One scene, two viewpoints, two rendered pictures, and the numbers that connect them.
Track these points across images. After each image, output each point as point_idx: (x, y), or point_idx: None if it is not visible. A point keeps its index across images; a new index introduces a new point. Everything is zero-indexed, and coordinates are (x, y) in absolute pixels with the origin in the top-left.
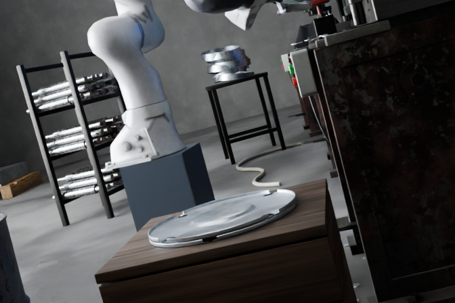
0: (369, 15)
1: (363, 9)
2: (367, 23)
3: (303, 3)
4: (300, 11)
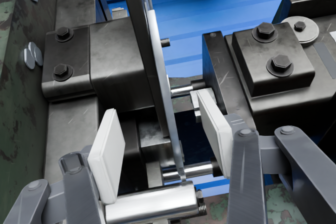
0: (60, 170)
1: (80, 97)
2: (48, 121)
3: (61, 203)
4: (17, 200)
